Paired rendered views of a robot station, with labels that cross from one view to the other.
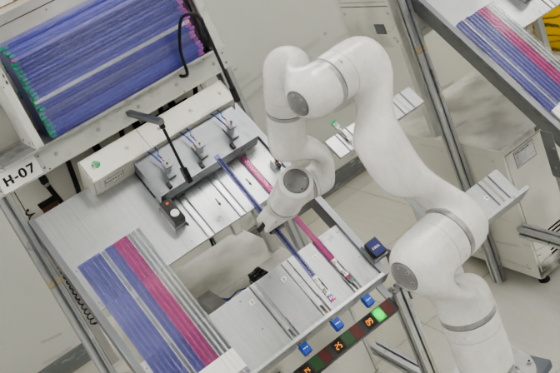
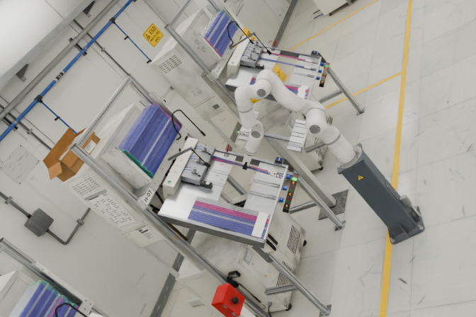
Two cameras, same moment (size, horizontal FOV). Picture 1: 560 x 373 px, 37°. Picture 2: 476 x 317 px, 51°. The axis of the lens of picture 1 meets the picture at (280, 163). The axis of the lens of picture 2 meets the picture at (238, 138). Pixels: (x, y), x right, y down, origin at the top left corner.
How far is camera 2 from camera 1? 1.68 m
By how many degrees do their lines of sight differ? 24
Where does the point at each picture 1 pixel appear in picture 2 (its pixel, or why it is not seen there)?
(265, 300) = (257, 194)
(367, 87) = (273, 82)
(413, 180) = (301, 101)
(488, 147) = (279, 127)
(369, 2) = (207, 98)
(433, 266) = (321, 120)
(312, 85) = (263, 84)
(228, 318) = (250, 204)
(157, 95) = (173, 149)
